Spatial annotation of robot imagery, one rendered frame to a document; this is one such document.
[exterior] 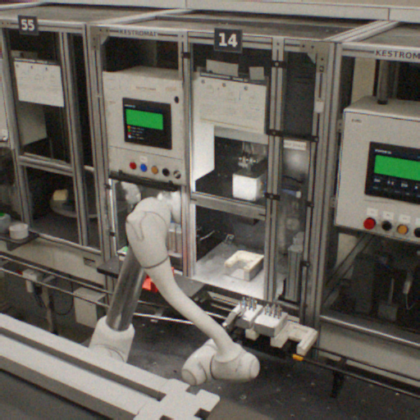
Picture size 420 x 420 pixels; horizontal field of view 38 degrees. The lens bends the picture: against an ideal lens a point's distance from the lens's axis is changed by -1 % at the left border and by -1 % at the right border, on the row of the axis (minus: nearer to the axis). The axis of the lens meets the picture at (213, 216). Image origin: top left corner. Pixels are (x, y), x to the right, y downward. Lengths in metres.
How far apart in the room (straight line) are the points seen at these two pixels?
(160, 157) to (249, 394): 1.08
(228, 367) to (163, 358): 0.60
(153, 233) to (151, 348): 0.88
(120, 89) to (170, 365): 1.22
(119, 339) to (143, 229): 0.57
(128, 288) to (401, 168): 1.09
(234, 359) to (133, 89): 1.23
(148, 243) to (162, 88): 0.80
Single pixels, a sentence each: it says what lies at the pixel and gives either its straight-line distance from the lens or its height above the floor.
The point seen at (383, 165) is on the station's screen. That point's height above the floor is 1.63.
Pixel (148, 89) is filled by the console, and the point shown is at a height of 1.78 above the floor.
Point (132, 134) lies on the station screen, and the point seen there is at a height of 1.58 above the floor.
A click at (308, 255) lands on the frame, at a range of 2.51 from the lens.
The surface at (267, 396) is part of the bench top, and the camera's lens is 2.54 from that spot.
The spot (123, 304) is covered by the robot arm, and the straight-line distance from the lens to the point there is 2.36.
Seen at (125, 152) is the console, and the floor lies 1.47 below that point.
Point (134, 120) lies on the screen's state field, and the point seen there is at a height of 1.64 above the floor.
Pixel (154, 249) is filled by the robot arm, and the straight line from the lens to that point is 2.04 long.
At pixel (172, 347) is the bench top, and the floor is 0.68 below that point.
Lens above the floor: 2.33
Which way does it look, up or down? 24 degrees down
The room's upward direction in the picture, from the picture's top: straight up
